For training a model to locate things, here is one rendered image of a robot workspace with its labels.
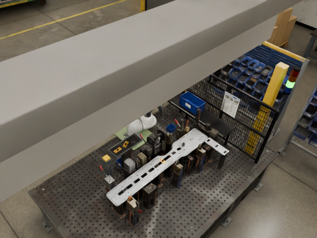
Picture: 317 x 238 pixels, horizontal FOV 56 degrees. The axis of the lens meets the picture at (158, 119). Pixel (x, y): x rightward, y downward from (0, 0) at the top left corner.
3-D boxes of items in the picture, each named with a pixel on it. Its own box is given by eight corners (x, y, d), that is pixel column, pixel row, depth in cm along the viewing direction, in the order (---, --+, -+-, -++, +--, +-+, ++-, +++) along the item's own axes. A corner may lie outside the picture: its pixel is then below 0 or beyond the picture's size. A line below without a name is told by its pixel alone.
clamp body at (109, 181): (111, 205, 316) (109, 185, 291) (104, 198, 321) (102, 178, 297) (118, 199, 321) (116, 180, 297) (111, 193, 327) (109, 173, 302)
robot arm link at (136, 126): (124, 130, 388) (124, 117, 374) (137, 126, 396) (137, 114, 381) (129, 138, 378) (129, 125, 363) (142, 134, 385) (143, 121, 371)
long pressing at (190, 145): (118, 209, 281) (118, 208, 280) (104, 194, 292) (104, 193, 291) (209, 138, 356) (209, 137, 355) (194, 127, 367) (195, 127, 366)
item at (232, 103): (235, 119, 359) (241, 99, 338) (219, 109, 371) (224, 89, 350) (235, 118, 361) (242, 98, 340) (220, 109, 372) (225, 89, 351)
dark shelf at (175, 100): (224, 138, 356) (224, 136, 354) (169, 101, 400) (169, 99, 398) (234, 129, 368) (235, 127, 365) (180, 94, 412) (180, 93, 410)
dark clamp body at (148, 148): (147, 175, 347) (148, 153, 321) (139, 168, 354) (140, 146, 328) (154, 170, 353) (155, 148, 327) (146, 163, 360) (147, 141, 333)
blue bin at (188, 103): (196, 115, 378) (197, 107, 369) (178, 103, 393) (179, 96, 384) (204, 110, 386) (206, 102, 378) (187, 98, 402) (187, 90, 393)
